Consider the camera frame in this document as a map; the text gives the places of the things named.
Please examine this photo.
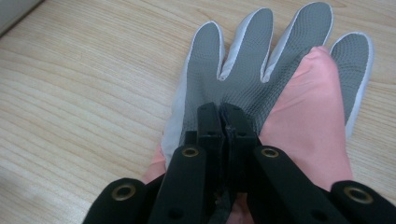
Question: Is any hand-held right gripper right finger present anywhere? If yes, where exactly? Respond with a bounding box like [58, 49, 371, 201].
[219, 102, 263, 194]

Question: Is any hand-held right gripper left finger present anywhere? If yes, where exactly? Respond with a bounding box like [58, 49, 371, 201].
[185, 102, 227, 202]

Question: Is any pink glove with grey palm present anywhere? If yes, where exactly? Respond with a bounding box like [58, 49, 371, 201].
[141, 1, 375, 224]

